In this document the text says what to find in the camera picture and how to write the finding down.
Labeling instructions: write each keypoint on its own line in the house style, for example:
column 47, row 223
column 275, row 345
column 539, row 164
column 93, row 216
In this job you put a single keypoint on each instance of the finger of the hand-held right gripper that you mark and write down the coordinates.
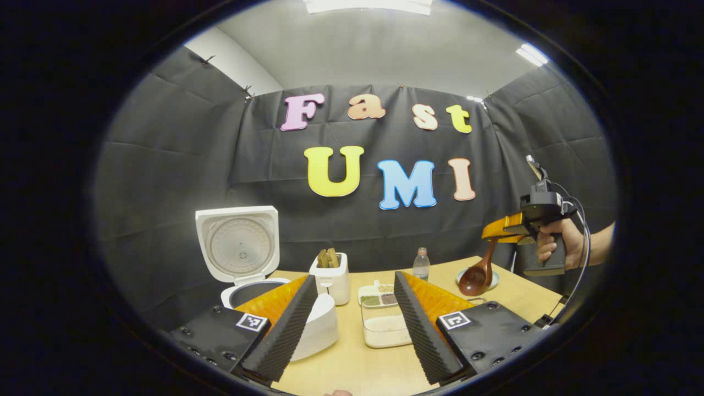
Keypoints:
column 520, row 239
column 498, row 225

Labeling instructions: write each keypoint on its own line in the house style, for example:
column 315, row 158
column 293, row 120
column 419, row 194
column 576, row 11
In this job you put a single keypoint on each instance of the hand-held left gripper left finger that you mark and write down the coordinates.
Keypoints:
column 286, row 335

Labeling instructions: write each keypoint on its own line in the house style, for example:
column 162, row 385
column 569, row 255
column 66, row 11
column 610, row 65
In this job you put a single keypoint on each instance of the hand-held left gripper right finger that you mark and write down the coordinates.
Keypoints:
column 426, row 335

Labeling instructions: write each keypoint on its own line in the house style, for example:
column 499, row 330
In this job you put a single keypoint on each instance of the white rice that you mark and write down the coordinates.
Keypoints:
column 385, row 333

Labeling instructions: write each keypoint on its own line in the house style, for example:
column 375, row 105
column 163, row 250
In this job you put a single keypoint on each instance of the brown wooden spoon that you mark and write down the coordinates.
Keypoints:
column 476, row 280

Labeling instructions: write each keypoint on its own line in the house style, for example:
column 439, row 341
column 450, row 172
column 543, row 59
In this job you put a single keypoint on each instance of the white rice cooker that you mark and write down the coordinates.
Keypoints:
column 239, row 245

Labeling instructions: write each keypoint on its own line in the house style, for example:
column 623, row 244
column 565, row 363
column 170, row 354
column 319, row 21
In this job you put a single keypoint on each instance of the pale green plate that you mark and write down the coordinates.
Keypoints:
column 495, row 280

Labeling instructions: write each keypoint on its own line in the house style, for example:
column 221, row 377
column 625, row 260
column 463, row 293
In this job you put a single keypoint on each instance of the dark red beans pile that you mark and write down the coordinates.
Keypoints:
column 388, row 300

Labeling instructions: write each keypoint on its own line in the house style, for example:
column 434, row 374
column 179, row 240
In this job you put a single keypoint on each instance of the yellow soybeans pile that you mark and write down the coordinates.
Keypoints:
column 385, row 288

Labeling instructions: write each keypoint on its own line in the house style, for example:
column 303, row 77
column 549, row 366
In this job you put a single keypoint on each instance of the green mung beans pile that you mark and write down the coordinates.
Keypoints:
column 370, row 301

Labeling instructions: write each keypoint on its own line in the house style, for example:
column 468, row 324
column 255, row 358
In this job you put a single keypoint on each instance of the white divided dish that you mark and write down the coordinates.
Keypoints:
column 375, row 291

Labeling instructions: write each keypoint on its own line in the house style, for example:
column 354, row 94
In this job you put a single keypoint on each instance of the white toaster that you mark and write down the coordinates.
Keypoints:
column 330, row 283

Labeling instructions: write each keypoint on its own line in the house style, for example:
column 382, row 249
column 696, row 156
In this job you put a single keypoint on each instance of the clear plastic bottle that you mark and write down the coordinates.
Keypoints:
column 421, row 267

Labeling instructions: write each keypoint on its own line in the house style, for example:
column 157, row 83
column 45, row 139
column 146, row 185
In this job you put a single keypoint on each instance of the brown bread slice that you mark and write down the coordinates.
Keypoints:
column 333, row 257
column 322, row 259

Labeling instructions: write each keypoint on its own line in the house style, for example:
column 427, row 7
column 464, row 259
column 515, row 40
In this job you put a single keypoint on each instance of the small ceiling light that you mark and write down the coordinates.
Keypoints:
column 532, row 55

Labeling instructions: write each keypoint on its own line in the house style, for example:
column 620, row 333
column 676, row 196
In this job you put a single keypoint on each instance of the black backdrop cloth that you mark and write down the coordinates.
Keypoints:
column 176, row 165

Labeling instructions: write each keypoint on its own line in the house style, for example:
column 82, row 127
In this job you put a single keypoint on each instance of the large ceiling light panel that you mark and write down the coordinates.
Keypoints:
column 368, row 5

